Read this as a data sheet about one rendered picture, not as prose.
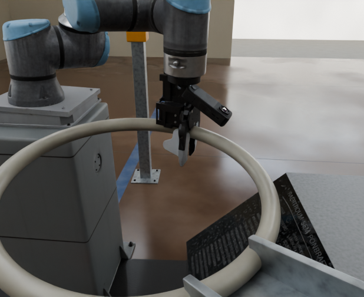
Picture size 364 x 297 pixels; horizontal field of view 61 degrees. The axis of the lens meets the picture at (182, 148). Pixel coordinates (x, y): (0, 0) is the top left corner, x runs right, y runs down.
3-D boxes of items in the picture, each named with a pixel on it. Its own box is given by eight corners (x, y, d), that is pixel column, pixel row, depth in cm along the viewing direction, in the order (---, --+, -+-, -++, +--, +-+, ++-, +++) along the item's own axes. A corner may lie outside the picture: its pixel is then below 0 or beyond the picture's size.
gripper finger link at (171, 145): (164, 161, 76) (168, 124, 73) (186, 167, 74) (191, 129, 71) (158, 164, 73) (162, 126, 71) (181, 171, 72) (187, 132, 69)
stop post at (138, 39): (160, 170, 249) (155, 24, 201) (157, 184, 231) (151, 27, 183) (135, 170, 250) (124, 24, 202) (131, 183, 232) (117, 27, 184)
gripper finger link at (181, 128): (182, 145, 74) (187, 109, 71) (189, 147, 73) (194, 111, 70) (174, 151, 69) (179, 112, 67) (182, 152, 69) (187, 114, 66)
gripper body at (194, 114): (169, 115, 77) (170, 66, 72) (202, 122, 75) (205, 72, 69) (155, 127, 71) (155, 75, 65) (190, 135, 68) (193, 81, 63)
